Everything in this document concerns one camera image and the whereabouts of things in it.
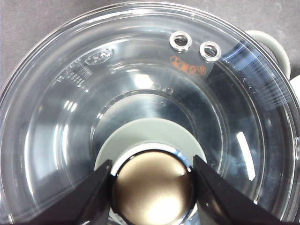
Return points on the green electric steamer pot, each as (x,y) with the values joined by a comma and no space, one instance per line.
(293,84)

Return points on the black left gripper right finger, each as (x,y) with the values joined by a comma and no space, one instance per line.
(221,201)

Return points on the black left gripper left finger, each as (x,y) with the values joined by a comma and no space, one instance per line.
(88,204)

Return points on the glass steamer lid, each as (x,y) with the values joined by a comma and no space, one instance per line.
(149,86)

